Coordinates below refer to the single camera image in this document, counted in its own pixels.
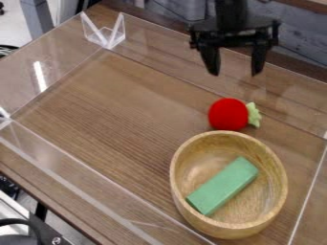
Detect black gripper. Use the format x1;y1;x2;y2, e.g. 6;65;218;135
189;0;281;76

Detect red plush fruit green leaves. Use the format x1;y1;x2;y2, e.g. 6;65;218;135
208;98;261;131

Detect clear acrylic tray walls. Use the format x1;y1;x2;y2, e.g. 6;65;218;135
0;8;327;245

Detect green rectangular block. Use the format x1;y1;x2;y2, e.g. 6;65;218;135
185;157;258;216

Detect oval wooden bowl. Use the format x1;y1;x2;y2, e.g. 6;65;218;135
169;130;288;239

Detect grey table leg post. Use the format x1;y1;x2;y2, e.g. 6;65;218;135
18;0;54;39

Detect black metal clamp bracket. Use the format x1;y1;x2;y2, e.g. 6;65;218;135
27;213;73;245

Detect black cable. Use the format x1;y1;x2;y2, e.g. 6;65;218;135
0;217;37;245

